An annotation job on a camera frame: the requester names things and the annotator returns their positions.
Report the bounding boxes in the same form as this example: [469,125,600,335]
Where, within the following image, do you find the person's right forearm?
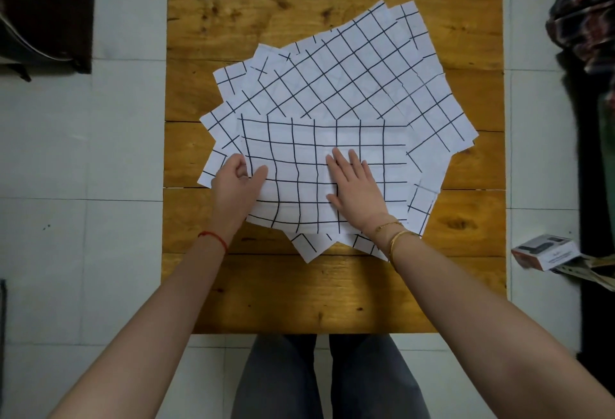
[374,226,615,419]

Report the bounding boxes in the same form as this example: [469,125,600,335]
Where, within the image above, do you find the person's left forearm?
[47,236,227,419]

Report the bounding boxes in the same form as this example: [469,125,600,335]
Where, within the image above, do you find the person's left hand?
[206,153,269,244]

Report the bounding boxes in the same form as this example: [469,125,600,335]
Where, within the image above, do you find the red string bracelet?
[197,230,229,255]

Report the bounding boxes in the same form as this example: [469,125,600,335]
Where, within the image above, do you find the person's right hand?
[325,147,400,242]

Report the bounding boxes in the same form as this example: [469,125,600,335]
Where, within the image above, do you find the dark red refrigerator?
[0,279,7,381]

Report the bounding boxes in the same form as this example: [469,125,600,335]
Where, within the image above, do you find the cream and denim armchair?
[0,0,95,82]

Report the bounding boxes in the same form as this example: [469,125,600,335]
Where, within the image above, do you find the pile of grid cloths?
[198,0,480,263]

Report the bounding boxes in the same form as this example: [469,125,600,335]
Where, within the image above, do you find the person's denim trousers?
[231,333,431,419]

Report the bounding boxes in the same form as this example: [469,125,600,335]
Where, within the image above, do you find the small white orange box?
[511,234,582,273]

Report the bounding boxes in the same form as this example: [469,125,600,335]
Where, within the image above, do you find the long cream and denim sofa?
[557,48,615,381]

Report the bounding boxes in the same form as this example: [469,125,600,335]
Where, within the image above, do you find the green cloth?
[598,92,615,213]

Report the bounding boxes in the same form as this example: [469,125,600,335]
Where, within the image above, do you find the wooden table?
[161,0,508,336]

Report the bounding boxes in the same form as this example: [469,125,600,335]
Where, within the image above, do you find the thin gold chain bracelet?
[372,220,404,238]

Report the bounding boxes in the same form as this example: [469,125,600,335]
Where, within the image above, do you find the beige perforated strap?
[552,254,615,292]

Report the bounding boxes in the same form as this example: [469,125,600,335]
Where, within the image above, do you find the red plaid blanket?
[546,0,615,112]

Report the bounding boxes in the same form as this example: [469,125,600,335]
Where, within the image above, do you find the gold bangle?
[388,230,423,266]

